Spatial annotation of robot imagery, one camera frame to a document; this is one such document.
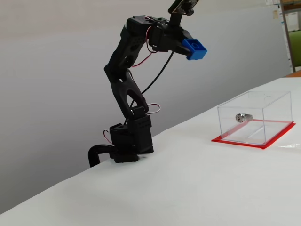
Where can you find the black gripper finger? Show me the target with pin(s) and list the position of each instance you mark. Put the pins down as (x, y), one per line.
(188, 34)
(181, 50)

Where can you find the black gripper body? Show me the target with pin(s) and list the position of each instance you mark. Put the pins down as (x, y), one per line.
(177, 37)

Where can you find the blue lego brick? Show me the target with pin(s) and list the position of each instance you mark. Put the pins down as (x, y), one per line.
(196, 50)

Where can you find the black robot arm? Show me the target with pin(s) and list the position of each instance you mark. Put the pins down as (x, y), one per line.
(138, 131)

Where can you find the transparent acrylic box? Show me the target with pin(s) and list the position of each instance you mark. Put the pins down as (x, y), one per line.
(242, 134)

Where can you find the yellow sticky note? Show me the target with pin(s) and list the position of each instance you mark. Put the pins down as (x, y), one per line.
(274, 14)

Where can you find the silver cylinder lock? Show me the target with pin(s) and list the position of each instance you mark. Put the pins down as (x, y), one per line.
(242, 117)

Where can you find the black table clamp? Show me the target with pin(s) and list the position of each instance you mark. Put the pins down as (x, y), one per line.
(92, 155)

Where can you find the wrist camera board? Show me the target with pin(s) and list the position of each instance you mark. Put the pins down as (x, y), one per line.
(179, 7)

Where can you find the red base plate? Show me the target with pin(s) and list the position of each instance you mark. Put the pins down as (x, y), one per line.
(235, 142)

